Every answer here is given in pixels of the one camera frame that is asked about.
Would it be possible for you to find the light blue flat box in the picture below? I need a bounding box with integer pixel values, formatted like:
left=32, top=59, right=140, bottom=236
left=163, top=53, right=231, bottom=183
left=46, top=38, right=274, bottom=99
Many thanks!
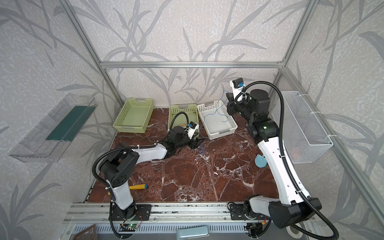
left=176, top=226, right=210, bottom=240

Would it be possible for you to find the light green basket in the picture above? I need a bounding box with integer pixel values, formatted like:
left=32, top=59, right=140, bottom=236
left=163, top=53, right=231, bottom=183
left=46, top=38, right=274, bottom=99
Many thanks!
left=168, top=104, right=199, bottom=132
left=113, top=98, right=154, bottom=134

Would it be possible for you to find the blue cable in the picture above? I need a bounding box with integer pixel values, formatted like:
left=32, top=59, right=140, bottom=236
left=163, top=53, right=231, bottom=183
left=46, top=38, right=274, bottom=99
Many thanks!
left=196, top=89, right=233, bottom=160

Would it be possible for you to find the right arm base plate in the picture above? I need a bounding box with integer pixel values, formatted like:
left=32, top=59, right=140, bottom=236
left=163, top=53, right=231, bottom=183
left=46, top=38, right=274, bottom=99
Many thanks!
left=227, top=202, right=266, bottom=221

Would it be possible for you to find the yellow toy shovel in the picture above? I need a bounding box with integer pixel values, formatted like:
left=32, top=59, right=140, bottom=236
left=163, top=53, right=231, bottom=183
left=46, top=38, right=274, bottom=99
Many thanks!
left=107, top=183, right=148, bottom=196

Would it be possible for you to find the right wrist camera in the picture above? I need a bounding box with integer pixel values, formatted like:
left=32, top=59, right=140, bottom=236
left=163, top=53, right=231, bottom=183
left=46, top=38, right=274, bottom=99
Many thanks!
left=230, top=78, right=244, bottom=103

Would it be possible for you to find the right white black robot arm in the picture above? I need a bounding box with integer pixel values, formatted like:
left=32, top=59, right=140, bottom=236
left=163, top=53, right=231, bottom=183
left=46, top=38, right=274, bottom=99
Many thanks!
left=226, top=78, right=340, bottom=240

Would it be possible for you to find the white tape roll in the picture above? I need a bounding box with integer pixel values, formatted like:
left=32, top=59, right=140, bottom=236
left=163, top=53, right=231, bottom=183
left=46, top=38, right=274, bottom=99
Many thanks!
left=286, top=226, right=303, bottom=239

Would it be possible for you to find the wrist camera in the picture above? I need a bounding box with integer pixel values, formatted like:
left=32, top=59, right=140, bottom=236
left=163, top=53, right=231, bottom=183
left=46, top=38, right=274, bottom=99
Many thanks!
left=230, top=78, right=244, bottom=103
left=186, top=122, right=199, bottom=139

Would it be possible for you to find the left light green basket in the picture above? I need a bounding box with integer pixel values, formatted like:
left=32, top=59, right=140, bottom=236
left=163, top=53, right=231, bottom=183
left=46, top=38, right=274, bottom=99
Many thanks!
left=113, top=98, right=154, bottom=134

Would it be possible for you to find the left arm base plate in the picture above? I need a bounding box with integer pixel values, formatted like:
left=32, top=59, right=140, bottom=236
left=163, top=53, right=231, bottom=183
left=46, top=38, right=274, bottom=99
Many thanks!
left=109, top=203, right=152, bottom=222

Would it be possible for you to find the white wire mesh basket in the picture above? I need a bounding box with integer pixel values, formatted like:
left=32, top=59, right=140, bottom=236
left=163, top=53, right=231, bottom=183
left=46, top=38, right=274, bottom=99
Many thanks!
left=282, top=91, right=333, bottom=164

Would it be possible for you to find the clear plastic wall shelf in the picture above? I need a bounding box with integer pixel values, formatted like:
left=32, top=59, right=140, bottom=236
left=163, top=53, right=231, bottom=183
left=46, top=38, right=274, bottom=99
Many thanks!
left=9, top=94, right=98, bottom=163

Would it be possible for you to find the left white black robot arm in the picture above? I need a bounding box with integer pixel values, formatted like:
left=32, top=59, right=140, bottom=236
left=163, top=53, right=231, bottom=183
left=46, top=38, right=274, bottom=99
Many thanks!
left=91, top=112, right=204, bottom=213

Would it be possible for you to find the white perforated plastic basket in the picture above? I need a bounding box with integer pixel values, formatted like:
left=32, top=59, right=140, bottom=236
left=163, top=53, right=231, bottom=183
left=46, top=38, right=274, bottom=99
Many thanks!
left=197, top=100, right=238, bottom=140

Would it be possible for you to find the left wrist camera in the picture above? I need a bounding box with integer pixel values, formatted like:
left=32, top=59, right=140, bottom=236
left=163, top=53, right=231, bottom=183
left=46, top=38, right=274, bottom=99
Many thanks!
left=186, top=122, right=199, bottom=139

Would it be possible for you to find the middle light green basket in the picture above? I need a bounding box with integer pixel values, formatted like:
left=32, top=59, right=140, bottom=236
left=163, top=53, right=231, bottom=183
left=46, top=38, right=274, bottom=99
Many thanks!
left=168, top=104, right=199, bottom=132

